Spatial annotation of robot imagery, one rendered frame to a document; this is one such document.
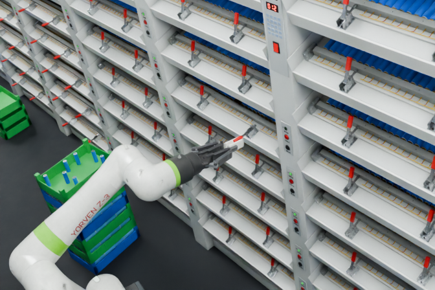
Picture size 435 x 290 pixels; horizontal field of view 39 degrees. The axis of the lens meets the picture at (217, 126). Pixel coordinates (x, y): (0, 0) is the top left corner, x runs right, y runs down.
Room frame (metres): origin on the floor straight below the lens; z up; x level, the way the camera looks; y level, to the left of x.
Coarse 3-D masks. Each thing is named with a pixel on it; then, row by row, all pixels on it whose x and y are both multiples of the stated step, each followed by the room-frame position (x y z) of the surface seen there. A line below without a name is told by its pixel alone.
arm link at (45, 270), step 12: (36, 264) 1.29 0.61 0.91; (48, 264) 1.30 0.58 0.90; (24, 276) 1.27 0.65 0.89; (36, 276) 1.25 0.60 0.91; (48, 276) 1.24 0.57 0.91; (60, 276) 1.24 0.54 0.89; (36, 288) 1.21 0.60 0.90; (48, 288) 1.20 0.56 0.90; (60, 288) 1.20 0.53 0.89; (72, 288) 1.22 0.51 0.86
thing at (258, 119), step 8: (192, 80) 2.03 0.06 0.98; (208, 88) 1.95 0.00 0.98; (216, 96) 1.89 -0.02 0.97; (224, 96) 1.87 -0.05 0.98; (232, 104) 1.82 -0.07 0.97; (240, 112) 1.79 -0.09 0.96; (248, 112) 1.76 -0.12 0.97; (256, 120) 1.71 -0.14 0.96; (264, 120) 1.69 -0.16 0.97; (272, 128) 1.64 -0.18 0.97; (272, 136) 1.63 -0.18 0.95
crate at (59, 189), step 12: (84, 144) 2.35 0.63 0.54; (72, 156) 2.30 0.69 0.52; (84, 156) 2.33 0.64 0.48; (108, 156) 2.22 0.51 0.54; (60, 168) 2.25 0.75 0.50; (72, 168) 2.25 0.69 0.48; (84, 168) 2.23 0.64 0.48; (96, 168) 2.15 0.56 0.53; (36, 180) 2.16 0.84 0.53; (60, 180) 2.18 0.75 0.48; (72, 180) 2.17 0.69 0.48; (84, 180) 2.10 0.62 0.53; (48, 192) 2.11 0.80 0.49; (60, 192) 2.02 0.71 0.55; (72, 192) 2.05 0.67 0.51
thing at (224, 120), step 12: (180, 72) 2.07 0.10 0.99; (168, 84) 2.04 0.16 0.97; (180, 84) 2.04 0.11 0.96; (180, 96) 2.00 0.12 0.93; (192, 96) 1.97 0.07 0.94; (204, 96) 1.95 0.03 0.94; (192, 108) 1.93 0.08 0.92; (216, 108) 1.86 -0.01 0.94; (228, 108) 1.84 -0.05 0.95; (216, 120) 1.81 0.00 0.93; (228, 120) 1.78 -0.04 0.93; (240, 120) 1.76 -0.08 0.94; (252, 120) 1.74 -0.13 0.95; (228, 132) 1.78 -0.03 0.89; (240, 132) 1.71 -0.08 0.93; (252, 144) 1.65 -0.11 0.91; (264, 144) 1.62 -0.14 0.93; (276, 144) 1.60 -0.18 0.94; (276, 156) 1.55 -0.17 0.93
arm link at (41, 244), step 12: (36, 228) 1.41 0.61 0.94; (48, 228) 1.39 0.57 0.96; (24, 240) 1.38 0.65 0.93; (36, 240) 1.36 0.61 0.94; (48, 240) 1.36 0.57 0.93; (60, 240) 1.36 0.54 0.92; (12, 252) 1.36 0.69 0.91; (24, 252) 1.34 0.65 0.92; (36, 252) 1.33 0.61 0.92; (48, 252) 1.33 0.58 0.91; (60, 252) 1.35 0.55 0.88; (12, 264) 1.32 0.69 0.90; (24, 264) 1.30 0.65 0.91
